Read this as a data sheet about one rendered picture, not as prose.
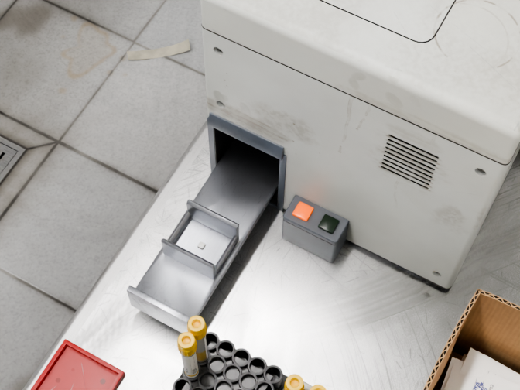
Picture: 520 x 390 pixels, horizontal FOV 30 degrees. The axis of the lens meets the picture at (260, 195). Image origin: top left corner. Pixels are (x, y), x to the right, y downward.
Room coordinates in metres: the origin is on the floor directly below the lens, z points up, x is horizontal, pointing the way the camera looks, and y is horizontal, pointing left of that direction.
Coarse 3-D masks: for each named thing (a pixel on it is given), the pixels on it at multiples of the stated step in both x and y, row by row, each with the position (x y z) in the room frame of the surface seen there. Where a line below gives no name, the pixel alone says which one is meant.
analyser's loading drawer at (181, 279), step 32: (224, 160) 0.49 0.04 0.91; (256, 160) 0.49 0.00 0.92; (224, 192) 0.45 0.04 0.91; (256, 192) 0.45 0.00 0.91; (192, 224) 0.42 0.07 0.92; (224, 224) 0.41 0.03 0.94; (160, 256) 0.38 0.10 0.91; (192, 256) 0.37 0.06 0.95; (224, 256) 0.38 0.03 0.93; (128, 288) 0.34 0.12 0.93; (160, 288) 0.35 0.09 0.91; (192, 288) 0.35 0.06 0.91; (160, 320) 0.32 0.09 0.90
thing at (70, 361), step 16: (64, 352) 0.30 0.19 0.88; (80, 352) 0.30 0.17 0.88; (48, 368) 0.28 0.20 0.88; (64, 368) 0.28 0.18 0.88; (80, 368) 0.28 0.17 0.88; (96, 368) 0.28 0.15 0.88; (112, 368) 0.28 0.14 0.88; (48, 384) 0.27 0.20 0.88; (64, 384) 0.27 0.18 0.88; (80, 384) 0.27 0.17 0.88; (96, 384) 0.27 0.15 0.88; (112, 384) 0.27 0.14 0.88
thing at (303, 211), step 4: (300, 204) 0.43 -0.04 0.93; (304, 204) 0.43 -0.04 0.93; (296, 208) 0.43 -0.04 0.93; (300, 208) 0.43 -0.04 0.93; (304, 208) 0.43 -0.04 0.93; (308, 208) 0.43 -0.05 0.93; (312, 208) 0.43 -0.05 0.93; (296, 212) 0.43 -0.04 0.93; (300, 212) 0.43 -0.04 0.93; (304, 212) 0.43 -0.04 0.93; (308, 212) 0.43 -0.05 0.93; (296, 216) 0.42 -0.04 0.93; (300, 216) 0.42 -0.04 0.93; (304, 216) 0.42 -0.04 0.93; (308, 216) 0.42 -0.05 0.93; (304, 220) 0.42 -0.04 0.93
